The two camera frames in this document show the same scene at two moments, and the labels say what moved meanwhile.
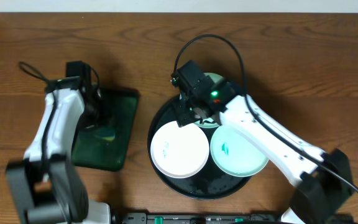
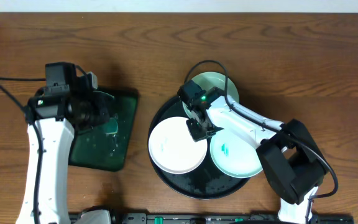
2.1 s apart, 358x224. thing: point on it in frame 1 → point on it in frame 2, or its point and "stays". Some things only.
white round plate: [179, 152] stays
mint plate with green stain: [235, 154] stays
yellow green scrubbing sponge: [107, 134] → [111, 127]
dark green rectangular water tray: [104, 146] stays
